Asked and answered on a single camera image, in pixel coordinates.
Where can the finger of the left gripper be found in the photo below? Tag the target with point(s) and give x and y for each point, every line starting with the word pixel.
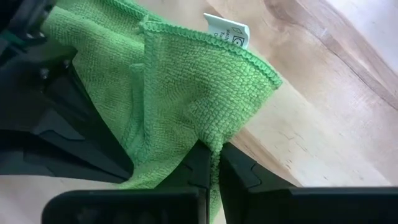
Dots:
pixel 46 155
pixel 77 118

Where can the green microfiber towel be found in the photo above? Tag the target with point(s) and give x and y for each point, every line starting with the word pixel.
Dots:
pixel 186 93

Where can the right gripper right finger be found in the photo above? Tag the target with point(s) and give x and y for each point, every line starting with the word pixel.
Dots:
pixel 239 172

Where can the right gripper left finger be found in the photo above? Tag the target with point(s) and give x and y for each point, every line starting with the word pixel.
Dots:
pixel 194 171

